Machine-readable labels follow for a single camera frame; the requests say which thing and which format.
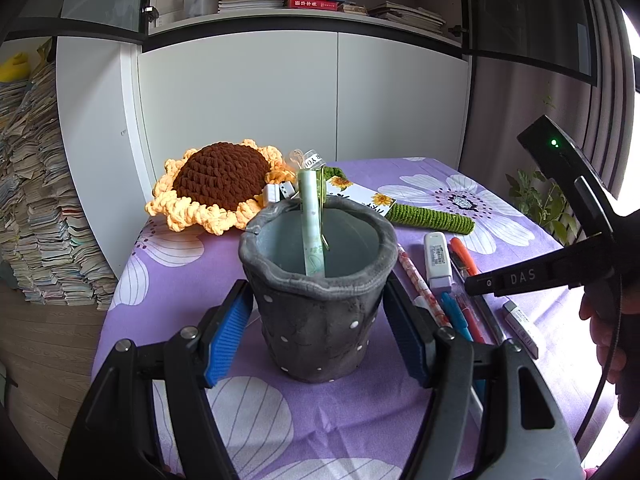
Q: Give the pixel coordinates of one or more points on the purple floral tablecloth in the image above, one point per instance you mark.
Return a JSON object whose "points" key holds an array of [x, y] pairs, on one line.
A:
{"points": [[350, 410]]}

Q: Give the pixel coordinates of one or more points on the green potted plant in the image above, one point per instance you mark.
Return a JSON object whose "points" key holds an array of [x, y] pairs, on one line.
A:
{"points": [[542, 195]]}

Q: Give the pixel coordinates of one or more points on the grey dotted fabric pen holder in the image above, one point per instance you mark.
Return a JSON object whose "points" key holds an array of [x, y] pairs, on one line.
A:
{"points": [[320, 330]]}

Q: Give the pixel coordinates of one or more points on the red pen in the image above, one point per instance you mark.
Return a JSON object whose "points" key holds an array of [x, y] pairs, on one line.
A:
{"points": [[475, 322]]}

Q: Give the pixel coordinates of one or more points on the white bookshelf cabinet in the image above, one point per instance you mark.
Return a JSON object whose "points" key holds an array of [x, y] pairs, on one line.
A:
{"points": [[240, 100]]}

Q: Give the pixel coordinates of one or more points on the crochet sunflower head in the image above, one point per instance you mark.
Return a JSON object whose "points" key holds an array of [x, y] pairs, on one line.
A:
{"points": [[225, 170]]}

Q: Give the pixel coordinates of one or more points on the white eraser grey sleeve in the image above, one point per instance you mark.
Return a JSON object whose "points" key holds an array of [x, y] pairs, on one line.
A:
{"points": [[522, 327]]}

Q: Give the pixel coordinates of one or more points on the tall pile of papers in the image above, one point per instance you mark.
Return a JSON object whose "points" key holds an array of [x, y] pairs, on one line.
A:
{"points": [[45, 210]]}

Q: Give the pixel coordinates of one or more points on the blue pen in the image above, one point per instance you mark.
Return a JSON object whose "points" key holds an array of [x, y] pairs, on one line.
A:
{"points": [[452, 315]]}

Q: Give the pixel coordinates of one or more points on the white sunflower print card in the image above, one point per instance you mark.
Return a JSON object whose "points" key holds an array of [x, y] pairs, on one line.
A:
{"points": [[357, 195]]}

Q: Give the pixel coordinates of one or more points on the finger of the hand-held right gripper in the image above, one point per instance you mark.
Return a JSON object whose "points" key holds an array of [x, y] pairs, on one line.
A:
{"points": [[520, 277]]}

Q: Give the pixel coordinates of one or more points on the yellow soft toy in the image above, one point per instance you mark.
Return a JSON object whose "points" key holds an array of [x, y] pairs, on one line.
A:
{"points": [[12, 70]]}

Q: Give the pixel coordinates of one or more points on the white lilac correction tape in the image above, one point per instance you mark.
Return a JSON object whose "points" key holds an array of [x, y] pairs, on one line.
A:
{"points": [[437, 260]]}

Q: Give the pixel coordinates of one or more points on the pink patterned pen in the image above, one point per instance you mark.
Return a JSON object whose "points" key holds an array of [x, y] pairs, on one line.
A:
{"points": [[415, 280]]}

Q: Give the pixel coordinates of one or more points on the clear printed ribbon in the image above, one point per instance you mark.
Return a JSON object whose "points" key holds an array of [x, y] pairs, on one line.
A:
{"points": [[310, 159]]}

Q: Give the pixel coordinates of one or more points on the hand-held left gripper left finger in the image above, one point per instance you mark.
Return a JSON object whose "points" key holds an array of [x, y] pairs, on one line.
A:
{"points": [[230, 335]]}

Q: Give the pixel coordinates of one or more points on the black pen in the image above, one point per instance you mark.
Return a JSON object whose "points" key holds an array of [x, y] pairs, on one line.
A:
{"points": [[490, 322]]}

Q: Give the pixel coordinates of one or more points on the stack of worn books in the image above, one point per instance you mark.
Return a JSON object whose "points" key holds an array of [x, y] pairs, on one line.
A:
{"points": [[410, 16]]}

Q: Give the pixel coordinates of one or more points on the grey curtain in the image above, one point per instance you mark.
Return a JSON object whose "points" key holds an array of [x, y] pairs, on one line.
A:
{"points": [[607, 60]]}

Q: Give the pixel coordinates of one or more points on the green crochet flower stem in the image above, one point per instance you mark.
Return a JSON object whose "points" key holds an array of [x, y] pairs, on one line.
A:
{"points": [[430, 217]]}

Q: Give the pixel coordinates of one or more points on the person's right hand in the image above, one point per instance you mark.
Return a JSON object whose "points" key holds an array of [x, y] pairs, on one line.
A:
{"points": [[602, 310]]}

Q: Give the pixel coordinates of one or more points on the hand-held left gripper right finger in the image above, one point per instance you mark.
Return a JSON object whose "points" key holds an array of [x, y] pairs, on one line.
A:
{"points": [[400, 330]]}

